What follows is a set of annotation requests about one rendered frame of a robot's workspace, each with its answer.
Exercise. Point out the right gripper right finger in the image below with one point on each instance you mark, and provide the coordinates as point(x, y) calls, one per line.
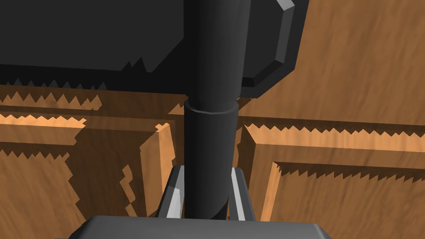
point(239, 196)

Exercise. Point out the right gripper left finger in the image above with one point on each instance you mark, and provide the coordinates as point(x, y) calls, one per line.
point(173, 196)

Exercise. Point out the brown wooden door leaf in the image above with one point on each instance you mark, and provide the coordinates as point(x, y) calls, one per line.
point(338, 132)

